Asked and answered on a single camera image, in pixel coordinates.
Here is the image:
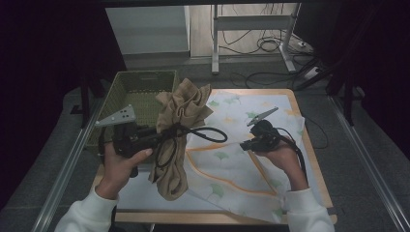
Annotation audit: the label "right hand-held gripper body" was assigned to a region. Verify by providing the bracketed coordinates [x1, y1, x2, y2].
[246, 106, 286, 153]

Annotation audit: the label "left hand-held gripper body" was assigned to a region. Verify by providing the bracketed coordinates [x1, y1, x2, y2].
[95, 104, 153, 160]

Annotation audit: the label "white leaf-print cloth orange trim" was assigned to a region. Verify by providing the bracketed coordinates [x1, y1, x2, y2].
[117, 90, 306, 224]

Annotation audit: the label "black cord loop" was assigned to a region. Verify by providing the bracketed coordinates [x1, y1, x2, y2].
[154, 123, 228, 169]

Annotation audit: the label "tan cloth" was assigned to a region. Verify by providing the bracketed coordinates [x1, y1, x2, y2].
[148, 77, 215, 202]

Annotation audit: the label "green woven basket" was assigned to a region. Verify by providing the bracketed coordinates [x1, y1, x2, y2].
[86, 70, 180, 157]

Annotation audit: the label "person's left hand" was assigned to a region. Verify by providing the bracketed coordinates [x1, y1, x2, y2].
[96, 141, 155, 200]

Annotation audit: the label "person's right hand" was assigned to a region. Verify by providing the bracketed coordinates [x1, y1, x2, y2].
[252, 137, 309, 191]

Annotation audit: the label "black stand leg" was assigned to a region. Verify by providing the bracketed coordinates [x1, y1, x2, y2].
[325, 57, 366, 128]
[70, 72, 107, 129]

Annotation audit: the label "white power strip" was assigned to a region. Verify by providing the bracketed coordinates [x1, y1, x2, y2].
[302, 65, 321, 81]

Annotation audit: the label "white cabinet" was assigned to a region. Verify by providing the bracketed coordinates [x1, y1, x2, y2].
[104, 5, 191, 56]

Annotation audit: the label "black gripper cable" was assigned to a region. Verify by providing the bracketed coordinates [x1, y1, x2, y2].
[275, 126, 308, 180]

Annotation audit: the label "thin black floor cable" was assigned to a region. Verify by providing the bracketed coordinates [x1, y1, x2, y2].
[304, 115, 330, 151]

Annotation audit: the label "metal floor rail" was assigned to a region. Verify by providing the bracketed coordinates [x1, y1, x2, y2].
[31, 96, 105, 232]
[328, 95, 410, 232]

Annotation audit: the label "black floor cables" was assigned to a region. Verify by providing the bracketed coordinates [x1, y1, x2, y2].
[219, 3, 315, 90]

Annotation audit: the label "white metal desk frame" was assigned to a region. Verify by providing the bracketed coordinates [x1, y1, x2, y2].
[210, 3, 303, 75]

